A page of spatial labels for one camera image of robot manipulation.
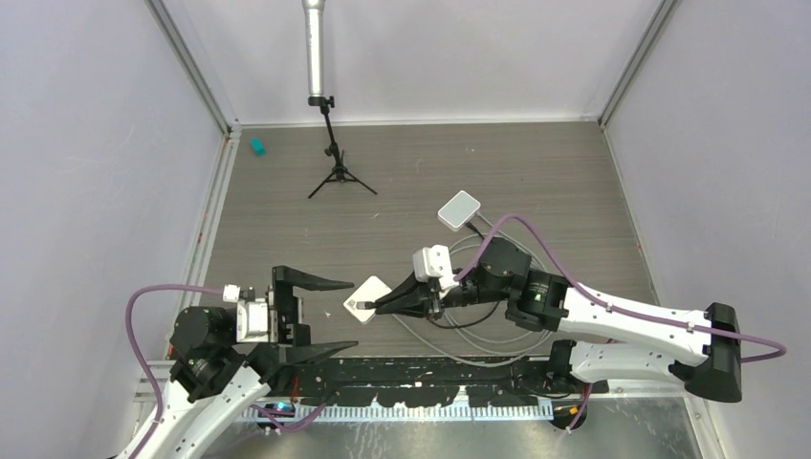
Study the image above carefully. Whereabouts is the teal small block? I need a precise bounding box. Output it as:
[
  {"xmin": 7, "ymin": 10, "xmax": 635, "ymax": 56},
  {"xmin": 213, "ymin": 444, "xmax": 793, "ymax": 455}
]
[{"xmin": 250, "ymin": 138, "xmax": 267, "ymax": 156}]

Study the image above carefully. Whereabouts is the white network switch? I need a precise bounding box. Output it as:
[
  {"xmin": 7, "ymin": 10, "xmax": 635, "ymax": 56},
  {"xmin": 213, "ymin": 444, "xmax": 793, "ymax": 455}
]
[
  {"xmin": 342, "ymin": 275, "xmax": 392, "ymax": 324},
  {"xmin": 437, "ymin": 190, "xmax": 481, "ymax": 231}
]

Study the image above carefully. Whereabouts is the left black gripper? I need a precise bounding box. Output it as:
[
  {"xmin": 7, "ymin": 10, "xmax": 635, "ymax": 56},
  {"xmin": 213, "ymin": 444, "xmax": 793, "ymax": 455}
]
[{"xmin": 239, "ymin": 264, "xmax": 360, "ymax": 359}]

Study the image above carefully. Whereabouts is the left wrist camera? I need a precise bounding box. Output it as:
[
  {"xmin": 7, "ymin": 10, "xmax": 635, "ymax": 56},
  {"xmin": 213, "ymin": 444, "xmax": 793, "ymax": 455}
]
[{"xmin": 222, "ymin": 284, "xmax": 272, "ymax": 343}]

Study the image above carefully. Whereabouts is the black cable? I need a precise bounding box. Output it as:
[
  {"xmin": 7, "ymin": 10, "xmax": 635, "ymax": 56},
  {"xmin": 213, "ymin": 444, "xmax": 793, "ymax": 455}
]
[{"xmin": 356, "ymin": 220, "xmax": 505, "ymax": 331}]

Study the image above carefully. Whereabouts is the grey ethernet cable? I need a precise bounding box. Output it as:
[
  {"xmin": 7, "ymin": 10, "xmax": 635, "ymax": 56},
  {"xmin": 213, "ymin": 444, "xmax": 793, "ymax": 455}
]
[{"xmin": 392, "ymin": 211, "xmax": 559, "ymax": 370}]

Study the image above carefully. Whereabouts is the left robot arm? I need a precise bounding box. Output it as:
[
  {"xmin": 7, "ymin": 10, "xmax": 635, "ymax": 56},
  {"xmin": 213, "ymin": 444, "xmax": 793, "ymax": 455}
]
[{"xmin": 120, "ymin": 266, "xmax": 355, "ymax": 458}]

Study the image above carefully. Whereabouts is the black tripod stand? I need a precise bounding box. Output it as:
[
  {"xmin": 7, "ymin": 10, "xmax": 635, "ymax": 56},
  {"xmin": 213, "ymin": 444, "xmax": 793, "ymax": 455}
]
[{"xmin": 308, "ymin": 96, "xmax": 378, "ymax": 199}]

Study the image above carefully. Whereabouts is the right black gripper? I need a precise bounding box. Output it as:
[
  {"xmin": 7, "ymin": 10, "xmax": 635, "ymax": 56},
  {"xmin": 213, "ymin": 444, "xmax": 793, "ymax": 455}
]
[{"xmin": 375, "ymin": 266, "xmax": 511, "ymax": 321}]

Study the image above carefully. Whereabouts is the white slotted cable duct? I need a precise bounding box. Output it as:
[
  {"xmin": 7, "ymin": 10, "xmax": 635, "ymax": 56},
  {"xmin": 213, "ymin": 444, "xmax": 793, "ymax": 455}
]
[{"xmin": 240, "ymin": 402, "xmax": 556, "ymax": 424}]

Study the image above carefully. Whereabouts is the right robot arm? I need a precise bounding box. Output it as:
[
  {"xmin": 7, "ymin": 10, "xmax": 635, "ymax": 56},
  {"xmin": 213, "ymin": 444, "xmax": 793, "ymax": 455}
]
[{"xmin": 367, "ymin": 237, "xmax": 742, "ymax": 403}]

